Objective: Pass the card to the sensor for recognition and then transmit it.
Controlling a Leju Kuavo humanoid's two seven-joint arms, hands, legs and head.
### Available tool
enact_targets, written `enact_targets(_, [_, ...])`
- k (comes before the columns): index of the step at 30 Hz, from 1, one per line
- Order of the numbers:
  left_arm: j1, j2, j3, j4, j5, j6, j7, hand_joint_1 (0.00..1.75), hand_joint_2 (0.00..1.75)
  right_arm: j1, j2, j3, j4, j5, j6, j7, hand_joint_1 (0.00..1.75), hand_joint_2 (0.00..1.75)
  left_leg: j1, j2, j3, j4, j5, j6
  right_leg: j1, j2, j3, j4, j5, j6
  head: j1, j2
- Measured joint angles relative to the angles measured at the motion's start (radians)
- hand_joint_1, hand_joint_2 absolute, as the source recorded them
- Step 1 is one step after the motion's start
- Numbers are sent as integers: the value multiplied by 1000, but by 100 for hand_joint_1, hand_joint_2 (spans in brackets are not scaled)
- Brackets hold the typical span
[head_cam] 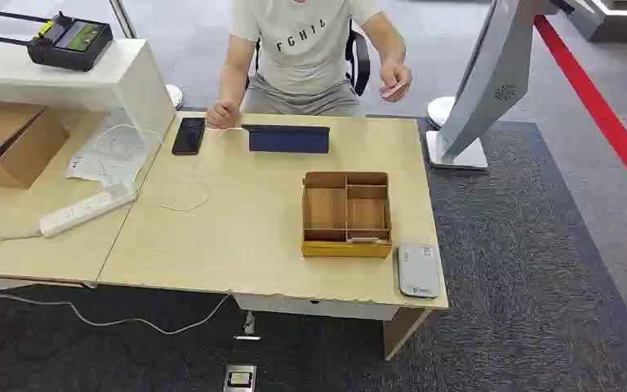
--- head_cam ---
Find black office chair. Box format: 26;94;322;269
245;20;372;98

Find person's hand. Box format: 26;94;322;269
206;99;242;130
379;59;414;104

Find person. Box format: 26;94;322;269
206;0;414;130

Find metal floor socket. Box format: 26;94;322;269
222;364;258;392

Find wooden compartment box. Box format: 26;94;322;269
300;171;393;259

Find brown cardboard box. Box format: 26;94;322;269
0;100;70;190

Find white shelf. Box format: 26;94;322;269
0;36;177;159

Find white charging cable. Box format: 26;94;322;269
158;126;244;213

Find person's right hand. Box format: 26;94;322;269
206;99;242;130

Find red floor tape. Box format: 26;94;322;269
532;14;627;213

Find white power cord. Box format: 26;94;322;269
0;231;231;336

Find white paper sheet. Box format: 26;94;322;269
64;108;150;189

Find dark blue tablet case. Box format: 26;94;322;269
241;124;331;155

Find white power strip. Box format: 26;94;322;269
38;182;138;239

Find grey kiosk stand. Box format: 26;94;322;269
425;0;561;171

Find person's left hand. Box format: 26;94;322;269
379;59;414;104

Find dark grey carpet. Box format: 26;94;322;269
0;114;627;392

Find white round stand base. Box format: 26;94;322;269
164;83;185;111

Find black smartphone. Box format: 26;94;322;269
171;117;207;157

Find black remote controller with antennas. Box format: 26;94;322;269
0;10;114;73

